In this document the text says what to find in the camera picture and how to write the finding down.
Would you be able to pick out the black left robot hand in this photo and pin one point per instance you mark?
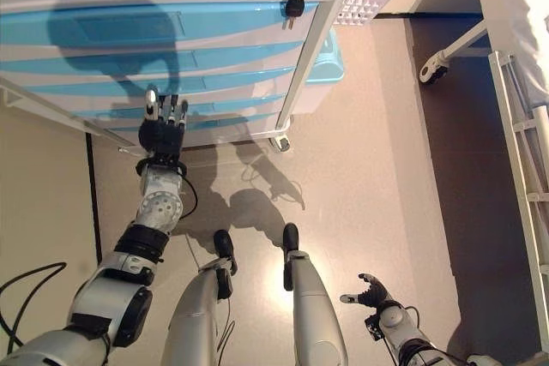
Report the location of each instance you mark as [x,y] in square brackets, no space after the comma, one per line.
[161,136]

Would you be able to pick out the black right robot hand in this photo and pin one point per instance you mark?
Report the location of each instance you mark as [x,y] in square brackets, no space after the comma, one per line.
[373,291]

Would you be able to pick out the blue white cart drawer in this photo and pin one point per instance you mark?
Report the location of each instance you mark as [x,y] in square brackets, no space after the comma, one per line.
[249,81]
[240,57]
[231,119]
[223,23]
[236,103]

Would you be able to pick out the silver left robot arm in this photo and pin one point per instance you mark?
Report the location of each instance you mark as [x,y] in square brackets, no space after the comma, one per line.
[128,263]

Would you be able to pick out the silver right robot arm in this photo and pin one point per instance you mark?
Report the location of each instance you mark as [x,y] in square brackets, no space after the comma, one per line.
[407,331]

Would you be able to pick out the silver right robot leg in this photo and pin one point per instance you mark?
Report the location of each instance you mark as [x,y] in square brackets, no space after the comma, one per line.
[309,306]

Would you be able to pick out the silver robot leg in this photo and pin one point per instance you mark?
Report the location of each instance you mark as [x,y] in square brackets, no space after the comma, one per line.
[197,319]
[309,306]

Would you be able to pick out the cart caster wheel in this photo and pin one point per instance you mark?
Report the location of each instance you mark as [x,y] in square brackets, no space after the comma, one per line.
[281,144]

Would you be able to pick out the waste bin with blue lid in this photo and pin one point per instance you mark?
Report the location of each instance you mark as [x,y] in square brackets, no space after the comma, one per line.
[326,70]

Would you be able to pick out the silver left robot leg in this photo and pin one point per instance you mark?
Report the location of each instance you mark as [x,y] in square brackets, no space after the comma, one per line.
[197,319]

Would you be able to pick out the bed caster wheel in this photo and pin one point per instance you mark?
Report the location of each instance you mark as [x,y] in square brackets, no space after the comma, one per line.
[433,68]

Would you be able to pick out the white bed sheet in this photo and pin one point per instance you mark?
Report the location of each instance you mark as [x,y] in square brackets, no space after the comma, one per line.
[523,19]

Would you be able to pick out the white bed side rail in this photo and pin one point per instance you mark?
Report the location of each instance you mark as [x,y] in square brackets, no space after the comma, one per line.
[519,160]

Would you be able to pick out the white hospital bed frame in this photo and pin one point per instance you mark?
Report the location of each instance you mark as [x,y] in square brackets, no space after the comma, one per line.
[463,40]

